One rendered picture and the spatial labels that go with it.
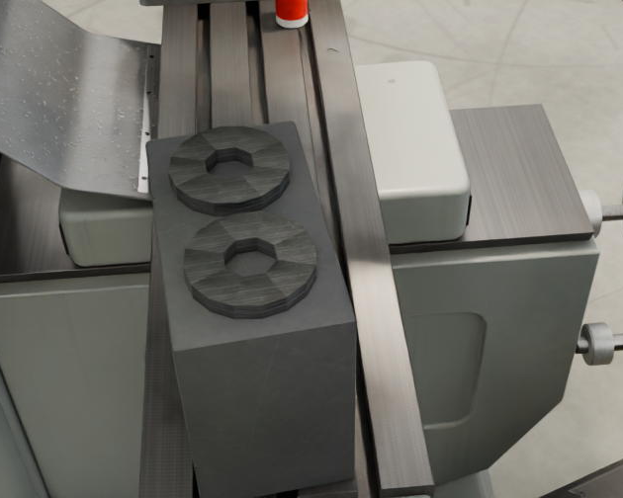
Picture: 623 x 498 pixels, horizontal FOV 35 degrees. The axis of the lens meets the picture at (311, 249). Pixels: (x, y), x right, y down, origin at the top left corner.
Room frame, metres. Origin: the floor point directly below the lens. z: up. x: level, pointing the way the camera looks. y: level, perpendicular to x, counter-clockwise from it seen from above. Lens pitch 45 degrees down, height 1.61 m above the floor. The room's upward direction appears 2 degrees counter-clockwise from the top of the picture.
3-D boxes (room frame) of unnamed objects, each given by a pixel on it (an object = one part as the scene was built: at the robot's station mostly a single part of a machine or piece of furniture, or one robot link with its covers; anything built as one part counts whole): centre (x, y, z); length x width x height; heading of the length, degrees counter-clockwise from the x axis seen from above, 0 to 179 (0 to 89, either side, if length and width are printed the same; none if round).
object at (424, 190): (1.01, 0.06, 0.80); 0.50 x 0.35 x 0.12; 93
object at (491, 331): (1.01, 0.03, 0.44); 0.80 x 0.30 x 0.60; 93
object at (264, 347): (0.52, 0.05, 1.04); 0.22 x 0.12 x 0.20; 10
